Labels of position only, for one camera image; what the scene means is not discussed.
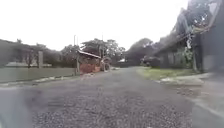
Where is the row of trees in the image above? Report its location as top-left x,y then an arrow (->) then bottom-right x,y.
0,37 -> 126,69

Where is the red shed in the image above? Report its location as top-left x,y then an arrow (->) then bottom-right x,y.
75,49 -> 113,75

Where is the large dark tree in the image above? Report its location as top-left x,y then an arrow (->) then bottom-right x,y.
124,37 -> 155,67

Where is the grey asphalt road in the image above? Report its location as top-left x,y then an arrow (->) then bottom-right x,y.
0,66 -> 224,128

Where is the grass verge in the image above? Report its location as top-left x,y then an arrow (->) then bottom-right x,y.
135,67 -> 198,81

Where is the tall building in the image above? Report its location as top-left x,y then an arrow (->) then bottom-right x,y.
154,0 -> 224,74

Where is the low grey wall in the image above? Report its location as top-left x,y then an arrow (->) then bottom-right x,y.
0,50 -> 81,84

